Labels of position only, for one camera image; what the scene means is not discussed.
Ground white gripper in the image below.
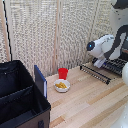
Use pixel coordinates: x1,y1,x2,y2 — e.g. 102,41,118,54
93,57,108,69

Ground blue flat book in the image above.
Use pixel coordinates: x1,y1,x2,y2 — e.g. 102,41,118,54
33,64,48,99

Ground bamboo folding screen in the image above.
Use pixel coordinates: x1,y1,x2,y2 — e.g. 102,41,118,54
0,0,116,78

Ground metal oven tray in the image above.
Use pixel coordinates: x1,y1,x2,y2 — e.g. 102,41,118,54
101,59,128,76

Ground black dish rack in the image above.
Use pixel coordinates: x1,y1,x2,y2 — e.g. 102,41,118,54
92,48,128,77

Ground red plastic cup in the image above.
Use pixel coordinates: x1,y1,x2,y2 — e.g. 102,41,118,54
57,67,69,81

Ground black fabric storage box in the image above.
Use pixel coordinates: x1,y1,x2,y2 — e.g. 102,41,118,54
0,59,52,128

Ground white bowl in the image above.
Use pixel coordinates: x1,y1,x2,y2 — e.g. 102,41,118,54
53,78,72,94

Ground black oven door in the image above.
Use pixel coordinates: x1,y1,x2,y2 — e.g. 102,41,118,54
79,64,112,85

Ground yellow food pieces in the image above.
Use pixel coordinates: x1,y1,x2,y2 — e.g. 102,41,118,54
55,81,68,90

